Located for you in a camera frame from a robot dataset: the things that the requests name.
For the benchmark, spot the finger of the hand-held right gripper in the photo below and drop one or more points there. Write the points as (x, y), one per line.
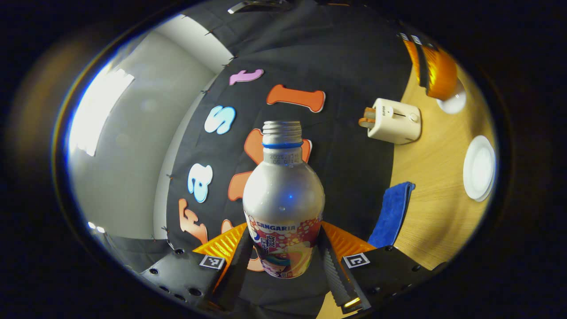
(412, 57)
(443, 75)

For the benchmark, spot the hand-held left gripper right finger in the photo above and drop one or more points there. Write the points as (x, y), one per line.
(334, 274)

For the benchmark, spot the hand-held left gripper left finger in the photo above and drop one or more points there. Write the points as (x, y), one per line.
(230, 279)

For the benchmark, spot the silver water bottle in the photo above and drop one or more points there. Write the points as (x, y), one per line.
(283, 195)

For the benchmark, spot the white toaster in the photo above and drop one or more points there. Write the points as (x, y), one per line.
(396, 124)

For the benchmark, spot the short toast slice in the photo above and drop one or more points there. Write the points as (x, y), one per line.
(370, 112)

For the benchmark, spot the blue folded towel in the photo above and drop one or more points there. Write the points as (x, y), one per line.
(392, 212)

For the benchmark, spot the black backdrop cloth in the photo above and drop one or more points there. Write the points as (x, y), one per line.
(345, 186)

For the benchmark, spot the white saucer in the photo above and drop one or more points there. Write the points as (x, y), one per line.
(466, 170)

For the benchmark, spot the silver metal bar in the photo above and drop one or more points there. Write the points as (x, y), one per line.
(241, 6)

